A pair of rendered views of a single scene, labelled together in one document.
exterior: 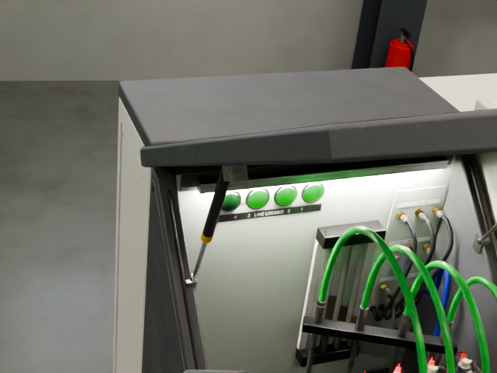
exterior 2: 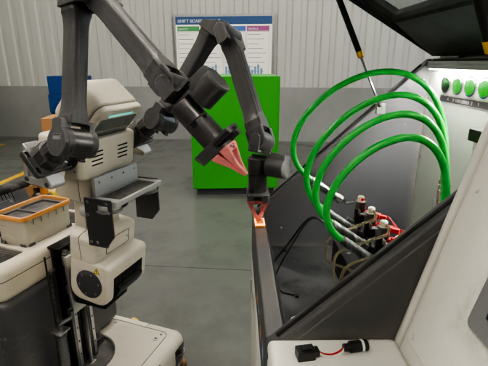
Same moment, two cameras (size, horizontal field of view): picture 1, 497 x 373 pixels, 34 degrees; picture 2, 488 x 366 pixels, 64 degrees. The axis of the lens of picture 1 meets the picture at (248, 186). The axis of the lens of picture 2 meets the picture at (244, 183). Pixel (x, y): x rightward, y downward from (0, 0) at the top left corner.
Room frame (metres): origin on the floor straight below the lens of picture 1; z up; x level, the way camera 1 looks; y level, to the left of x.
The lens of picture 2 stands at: (1.26, -1.23, 1.44)
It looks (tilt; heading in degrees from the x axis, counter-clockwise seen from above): 17 degrees down; 112
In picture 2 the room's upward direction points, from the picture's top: straight up
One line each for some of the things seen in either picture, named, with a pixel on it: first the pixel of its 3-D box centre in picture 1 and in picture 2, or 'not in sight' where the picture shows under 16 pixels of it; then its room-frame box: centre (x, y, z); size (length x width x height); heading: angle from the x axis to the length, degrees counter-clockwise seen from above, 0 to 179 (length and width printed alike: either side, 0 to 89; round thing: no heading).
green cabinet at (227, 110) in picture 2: not in sight; (234, 131); (-0.62, 3.01, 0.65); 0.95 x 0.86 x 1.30; 25
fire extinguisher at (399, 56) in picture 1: (397, 69); not in sight; (4.90, -0.86, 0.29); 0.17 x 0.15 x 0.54; 107
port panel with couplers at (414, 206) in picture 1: (410, 251); not in sight; (1.51, -0.38, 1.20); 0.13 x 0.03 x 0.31; 114
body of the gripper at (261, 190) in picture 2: not in sight; (257, 184); (0.86, -0.15, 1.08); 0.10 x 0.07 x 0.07; 114
